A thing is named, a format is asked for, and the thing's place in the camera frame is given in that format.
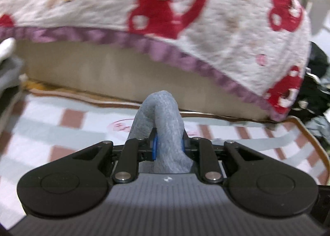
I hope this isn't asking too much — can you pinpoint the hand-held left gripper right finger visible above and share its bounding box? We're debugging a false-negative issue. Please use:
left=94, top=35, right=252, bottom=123
left=181, top=135, right=265, bottom=184

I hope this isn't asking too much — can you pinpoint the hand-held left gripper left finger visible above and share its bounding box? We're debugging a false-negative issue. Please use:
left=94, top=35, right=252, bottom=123
left=73, top=129, right=158, bottom=184

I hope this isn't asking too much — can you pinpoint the checkered rug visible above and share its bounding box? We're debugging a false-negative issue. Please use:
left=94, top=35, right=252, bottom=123
left=0, top=79, right=330, bottom=229

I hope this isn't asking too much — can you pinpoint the beige bed base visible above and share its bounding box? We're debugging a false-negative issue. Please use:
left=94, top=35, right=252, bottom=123
left=15, top=39, right=274, bottom=123

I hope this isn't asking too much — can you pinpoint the pale grey crumpled cloth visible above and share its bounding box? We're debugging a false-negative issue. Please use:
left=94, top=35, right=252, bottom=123
left=308, top=116, right=330, bottom=146

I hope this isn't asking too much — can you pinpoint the black cloth pile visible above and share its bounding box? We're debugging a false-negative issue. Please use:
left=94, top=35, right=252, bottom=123
left=296, top=41, right=330, bottom=126

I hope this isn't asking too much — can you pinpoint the dark grey folded garment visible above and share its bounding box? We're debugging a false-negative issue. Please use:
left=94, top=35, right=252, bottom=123
left=0, top=86, right=24, bottom=133

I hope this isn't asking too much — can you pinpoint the white quilt with red bears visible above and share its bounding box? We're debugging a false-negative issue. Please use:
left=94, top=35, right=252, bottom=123
left=0, top=0, right=312, bottom=122

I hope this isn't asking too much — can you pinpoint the light grey folded garment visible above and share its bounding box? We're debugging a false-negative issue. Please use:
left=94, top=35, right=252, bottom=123
left=0, top=57, right=25, bottom=87

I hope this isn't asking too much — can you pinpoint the white folded garment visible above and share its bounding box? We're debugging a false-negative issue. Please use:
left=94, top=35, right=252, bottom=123
left=0, top=38, right=17, bottom=61

